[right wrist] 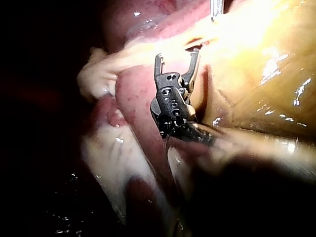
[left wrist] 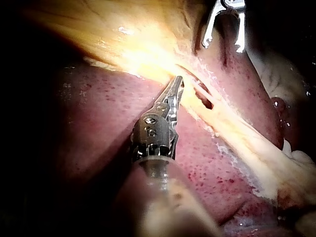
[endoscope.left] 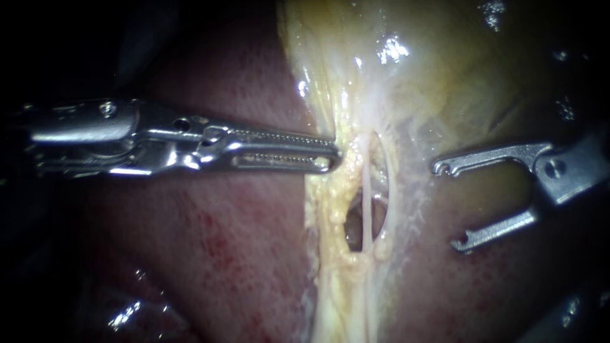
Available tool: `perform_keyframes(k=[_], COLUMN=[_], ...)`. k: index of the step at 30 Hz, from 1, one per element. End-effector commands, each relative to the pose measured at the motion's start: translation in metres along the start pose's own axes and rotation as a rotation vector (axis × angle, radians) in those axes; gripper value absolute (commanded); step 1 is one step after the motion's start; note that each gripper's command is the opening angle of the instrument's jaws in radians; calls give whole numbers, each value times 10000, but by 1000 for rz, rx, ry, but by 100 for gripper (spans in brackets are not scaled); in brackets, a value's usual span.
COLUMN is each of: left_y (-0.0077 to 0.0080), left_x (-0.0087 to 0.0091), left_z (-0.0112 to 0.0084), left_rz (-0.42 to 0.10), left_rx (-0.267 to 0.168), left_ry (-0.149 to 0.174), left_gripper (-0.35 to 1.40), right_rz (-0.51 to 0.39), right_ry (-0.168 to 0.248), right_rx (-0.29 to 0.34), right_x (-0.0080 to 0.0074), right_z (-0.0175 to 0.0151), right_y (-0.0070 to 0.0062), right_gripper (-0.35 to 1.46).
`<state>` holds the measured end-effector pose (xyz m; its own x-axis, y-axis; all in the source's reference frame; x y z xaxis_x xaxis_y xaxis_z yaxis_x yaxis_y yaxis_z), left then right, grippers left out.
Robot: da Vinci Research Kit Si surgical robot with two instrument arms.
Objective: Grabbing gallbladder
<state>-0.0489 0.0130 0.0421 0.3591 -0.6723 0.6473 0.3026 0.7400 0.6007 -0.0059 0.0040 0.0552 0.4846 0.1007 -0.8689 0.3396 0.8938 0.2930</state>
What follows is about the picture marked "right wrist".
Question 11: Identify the gallbladder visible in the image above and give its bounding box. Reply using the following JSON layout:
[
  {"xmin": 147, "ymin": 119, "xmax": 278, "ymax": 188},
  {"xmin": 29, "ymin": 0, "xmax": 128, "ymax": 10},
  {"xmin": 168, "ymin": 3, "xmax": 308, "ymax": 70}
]
[{"xmin": 184, "ymin": 0, "xmax": 316, "ymax": 139}]

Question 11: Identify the left arm instrument jaw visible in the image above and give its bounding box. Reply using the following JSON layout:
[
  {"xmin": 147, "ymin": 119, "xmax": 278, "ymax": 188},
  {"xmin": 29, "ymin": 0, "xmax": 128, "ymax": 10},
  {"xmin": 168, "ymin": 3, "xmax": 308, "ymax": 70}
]
[{"xmin": 210, "ymin": 0, "xmax": 225, "ymax": 24}]

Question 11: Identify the right arm instrument jaw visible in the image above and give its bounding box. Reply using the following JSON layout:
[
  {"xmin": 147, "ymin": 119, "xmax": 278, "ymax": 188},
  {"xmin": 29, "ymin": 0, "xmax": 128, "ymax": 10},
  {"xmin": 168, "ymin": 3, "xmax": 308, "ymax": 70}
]
[
  {"xmin": 182, "ymin": 47, "xmax": 201, "ymax": 90},
  {"xmin": 154, "ymin": 53, "xmax": 164, "ymax": 80}
]

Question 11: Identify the right arm instrument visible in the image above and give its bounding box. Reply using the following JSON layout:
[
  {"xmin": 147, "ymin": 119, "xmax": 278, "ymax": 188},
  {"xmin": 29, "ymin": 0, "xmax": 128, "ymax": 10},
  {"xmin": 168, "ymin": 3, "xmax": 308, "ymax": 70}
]
[{"xmin": 150, "ymin": 72, "xmax": 216, "ymax": 148}]

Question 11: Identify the dark red liver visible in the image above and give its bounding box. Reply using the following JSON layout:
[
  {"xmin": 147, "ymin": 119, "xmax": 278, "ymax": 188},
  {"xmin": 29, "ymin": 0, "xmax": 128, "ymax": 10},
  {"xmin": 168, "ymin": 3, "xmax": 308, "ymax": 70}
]
[{"xmin": 95, "ymin": 0, "xmax": 223, "ymax": 237}]

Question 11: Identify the pale fatty tissue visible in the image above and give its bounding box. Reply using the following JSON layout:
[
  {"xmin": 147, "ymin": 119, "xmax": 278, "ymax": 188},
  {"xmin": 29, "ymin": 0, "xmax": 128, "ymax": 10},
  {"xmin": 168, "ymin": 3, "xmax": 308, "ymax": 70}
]
[
  {"xmin": 76, "ymin": 31, "xmax": 196, "ymax": 99},
  {"xmin": 80, "ymin": 123, "xmax": 180, "ymax": 237}
]

